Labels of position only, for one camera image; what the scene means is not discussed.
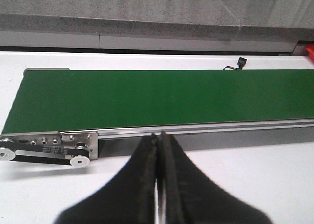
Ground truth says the green conveyor belt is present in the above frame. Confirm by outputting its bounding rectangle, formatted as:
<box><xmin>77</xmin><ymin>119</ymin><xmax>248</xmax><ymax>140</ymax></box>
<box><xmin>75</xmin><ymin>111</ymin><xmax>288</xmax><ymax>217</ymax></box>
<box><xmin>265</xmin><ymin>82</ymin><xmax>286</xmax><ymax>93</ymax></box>
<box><xmin>3</xmin><ymin>70</ymin><xmax>314</xmax><ymax>133</ymax></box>

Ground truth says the aluminium conveyor frame rail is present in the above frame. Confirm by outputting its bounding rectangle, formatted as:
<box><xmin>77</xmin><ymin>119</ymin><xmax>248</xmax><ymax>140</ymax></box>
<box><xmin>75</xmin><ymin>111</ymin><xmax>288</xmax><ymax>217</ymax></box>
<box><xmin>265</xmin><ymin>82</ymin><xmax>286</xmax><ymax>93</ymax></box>
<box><xmin>0</xmin><ymin>117</ymin><xmax>314</xmax><ymax>160</ymax></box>

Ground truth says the grey stone counter slab right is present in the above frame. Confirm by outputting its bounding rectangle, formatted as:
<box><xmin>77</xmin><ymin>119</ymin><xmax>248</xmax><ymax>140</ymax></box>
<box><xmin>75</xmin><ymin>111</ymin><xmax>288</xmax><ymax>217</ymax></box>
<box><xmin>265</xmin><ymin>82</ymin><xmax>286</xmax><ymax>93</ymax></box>
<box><xmin>234</xmin><ymin>0</ymin><xmax>314</xmax><ymax>51</ymax></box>

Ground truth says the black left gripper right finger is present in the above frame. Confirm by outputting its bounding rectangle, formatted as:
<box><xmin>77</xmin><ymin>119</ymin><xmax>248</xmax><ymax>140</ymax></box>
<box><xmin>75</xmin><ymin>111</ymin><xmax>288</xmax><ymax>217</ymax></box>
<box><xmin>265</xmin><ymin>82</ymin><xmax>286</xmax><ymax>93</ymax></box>
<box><xmin>157</xmin><ymin>132</ymin><xmax>272</xmax><ymax>224</ymax></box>

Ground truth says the grey stone counter slab left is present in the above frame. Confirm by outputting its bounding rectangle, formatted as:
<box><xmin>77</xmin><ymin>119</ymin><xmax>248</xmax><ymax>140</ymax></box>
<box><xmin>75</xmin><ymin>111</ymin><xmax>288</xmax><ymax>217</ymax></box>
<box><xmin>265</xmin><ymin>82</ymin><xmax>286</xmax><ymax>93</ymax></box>
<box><xmin>0</xmin><ymin>0</ymin><xmax>244</xmax><ymax>51</ymax></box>

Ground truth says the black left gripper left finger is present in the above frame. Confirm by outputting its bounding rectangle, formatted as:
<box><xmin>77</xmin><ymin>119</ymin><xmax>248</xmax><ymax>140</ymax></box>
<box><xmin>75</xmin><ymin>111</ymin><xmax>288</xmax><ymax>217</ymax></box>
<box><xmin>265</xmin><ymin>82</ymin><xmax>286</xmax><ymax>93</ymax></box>
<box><xmin>56</xmin><ymin>134</ymin><xmax>158</xmax><ymax>224</ymax></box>

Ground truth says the red plastic tray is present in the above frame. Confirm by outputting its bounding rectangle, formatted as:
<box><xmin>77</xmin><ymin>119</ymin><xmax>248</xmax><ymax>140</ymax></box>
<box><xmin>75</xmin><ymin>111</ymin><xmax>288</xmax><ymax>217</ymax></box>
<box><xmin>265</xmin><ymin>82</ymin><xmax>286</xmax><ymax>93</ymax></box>
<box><xmin>305</xmin><ymin>44</ymin><xmax>314</xmax><ymax>62</ymax></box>

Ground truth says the black drive belt with pulleys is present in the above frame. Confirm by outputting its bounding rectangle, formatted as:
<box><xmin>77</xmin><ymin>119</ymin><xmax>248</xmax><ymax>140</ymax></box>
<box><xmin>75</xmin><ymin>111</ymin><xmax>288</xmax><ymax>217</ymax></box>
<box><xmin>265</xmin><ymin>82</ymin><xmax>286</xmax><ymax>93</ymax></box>
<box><xmin>0</xmin><ymin>138</ymin><xmax>90</xmax><ymax>168</ymax></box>

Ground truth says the black connector with cable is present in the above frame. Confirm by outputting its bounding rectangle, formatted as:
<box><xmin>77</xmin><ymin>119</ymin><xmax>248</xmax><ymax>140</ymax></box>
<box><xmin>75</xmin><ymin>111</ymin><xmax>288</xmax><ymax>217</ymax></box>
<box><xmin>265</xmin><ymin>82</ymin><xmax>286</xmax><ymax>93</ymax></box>
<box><xmin>223</xmin><ymin>57</ymin><xmax>247</xmax><ymax>70</ymax></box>

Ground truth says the grey stone counter slab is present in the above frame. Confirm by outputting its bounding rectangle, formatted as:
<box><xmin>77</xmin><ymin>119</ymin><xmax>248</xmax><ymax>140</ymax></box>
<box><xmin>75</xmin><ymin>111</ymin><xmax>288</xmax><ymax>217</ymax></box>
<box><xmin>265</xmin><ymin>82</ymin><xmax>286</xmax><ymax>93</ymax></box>
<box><xmin>0</xmin><ymin>0</ymin><xmax>244</xmax><ymax>51</ymax></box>
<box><xmin>234</xmin><ymin>0</ymin><xmax>314</xmax><ymax>51</ymax></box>

